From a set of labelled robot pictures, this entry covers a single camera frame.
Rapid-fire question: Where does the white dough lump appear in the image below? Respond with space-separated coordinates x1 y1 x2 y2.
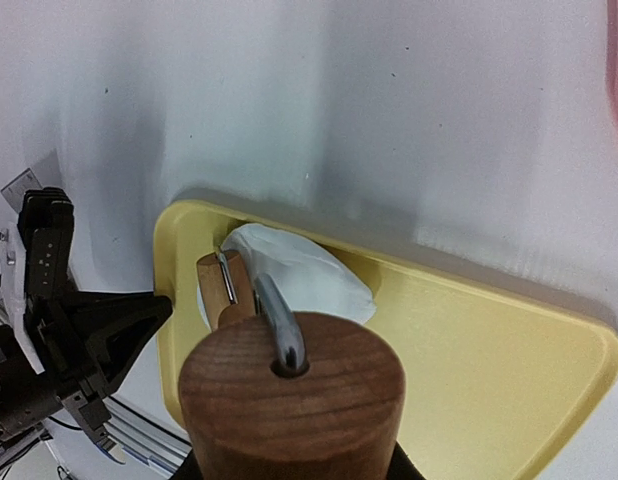
221 223 376 324

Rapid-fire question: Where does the metal scraper with wooden handle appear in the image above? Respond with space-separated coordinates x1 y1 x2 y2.
0 150 63 213

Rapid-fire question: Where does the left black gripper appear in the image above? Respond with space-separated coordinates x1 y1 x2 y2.
3 290 174 451

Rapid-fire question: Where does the wooden double-ended rolling pin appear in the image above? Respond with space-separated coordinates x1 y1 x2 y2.
177 252 406 479

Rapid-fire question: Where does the yellow plastic tray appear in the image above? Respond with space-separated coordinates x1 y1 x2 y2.
154 201 618 479

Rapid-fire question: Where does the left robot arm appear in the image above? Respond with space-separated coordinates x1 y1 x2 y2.
0 226 172 472

